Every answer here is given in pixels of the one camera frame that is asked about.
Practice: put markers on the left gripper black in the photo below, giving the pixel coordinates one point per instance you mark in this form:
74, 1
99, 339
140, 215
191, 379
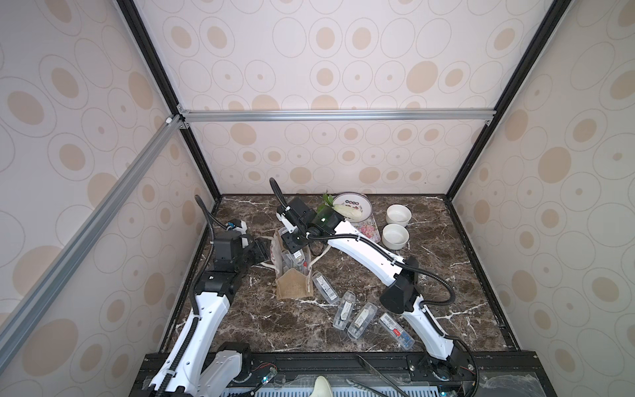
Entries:
263, 250

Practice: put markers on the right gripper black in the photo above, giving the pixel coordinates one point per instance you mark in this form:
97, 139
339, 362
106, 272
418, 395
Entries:
293, 238

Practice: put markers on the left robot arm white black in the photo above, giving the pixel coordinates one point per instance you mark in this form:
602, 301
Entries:
185, 371

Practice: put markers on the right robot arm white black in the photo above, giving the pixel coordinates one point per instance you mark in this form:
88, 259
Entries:
447, 354

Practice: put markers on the clear compass case bottom slanted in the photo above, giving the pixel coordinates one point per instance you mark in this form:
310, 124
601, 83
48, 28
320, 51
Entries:
362, 321

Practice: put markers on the white vegetable with green leaves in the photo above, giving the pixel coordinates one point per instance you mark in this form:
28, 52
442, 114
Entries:
348, 205

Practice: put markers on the floral square plate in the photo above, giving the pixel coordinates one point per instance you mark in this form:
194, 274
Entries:
369, 229

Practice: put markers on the round patterned bowl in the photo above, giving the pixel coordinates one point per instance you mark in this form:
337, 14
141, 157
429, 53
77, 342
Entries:
367, 207

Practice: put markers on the white ceramic cup front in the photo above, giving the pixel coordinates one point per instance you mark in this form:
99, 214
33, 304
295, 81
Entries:
395, 237

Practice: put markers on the white ceramic cup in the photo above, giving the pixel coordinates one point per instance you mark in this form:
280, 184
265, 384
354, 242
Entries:
398, 214
395, 237

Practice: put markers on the white ceramic cup rear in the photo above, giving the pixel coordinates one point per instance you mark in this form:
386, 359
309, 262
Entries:
398, 214

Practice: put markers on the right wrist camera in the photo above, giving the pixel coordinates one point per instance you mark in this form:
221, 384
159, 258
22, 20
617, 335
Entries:
296, 215

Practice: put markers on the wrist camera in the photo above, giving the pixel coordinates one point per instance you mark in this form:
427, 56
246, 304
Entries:
230, 243
296, 215

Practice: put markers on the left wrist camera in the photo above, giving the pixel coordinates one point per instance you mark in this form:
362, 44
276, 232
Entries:
230, 243

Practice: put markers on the aluminium rail back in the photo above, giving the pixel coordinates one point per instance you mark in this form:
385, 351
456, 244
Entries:
352, 115

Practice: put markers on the aluminium rail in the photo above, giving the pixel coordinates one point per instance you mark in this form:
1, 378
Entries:
41, 296
352, 115

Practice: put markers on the aluminium rail left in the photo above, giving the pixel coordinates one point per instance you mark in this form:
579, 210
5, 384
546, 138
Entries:
41, 296

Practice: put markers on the black base frame front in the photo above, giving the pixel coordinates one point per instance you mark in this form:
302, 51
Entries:
469, 374

